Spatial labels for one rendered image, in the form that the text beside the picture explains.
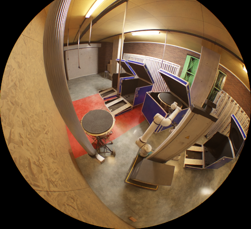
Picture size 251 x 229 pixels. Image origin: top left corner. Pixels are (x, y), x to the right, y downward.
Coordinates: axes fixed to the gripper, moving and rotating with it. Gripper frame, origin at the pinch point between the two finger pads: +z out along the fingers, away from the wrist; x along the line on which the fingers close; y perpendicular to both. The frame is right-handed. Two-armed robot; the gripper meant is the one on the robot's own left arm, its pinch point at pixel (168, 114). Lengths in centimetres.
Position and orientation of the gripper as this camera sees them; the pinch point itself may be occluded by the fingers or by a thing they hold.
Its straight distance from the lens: 195.0
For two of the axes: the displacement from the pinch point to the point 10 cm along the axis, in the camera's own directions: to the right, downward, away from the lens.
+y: 9.2, 0.5, 3.9
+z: -2.6, 8.1, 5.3
